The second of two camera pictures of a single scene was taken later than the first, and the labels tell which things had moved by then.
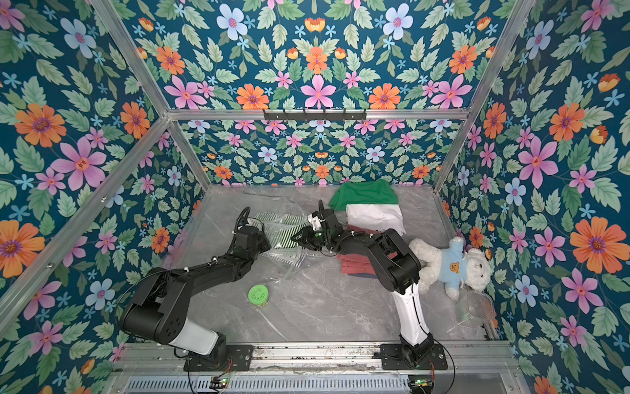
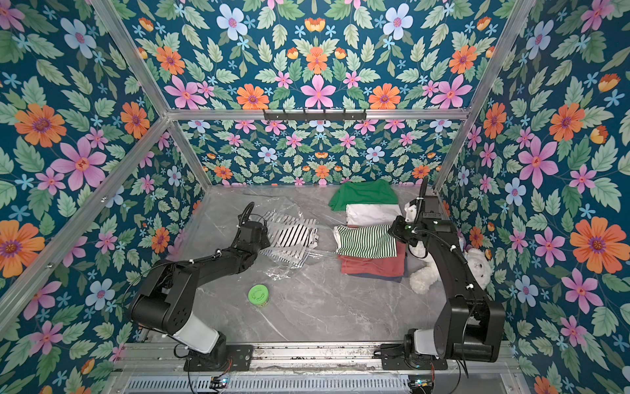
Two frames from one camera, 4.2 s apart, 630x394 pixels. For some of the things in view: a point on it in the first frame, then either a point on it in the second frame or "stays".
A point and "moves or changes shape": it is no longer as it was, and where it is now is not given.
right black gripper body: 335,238 to 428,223
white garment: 376,217 stays
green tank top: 376,191 stays
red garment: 360,263 stays
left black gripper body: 262,245 stays
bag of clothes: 280,227 moves or changes shape
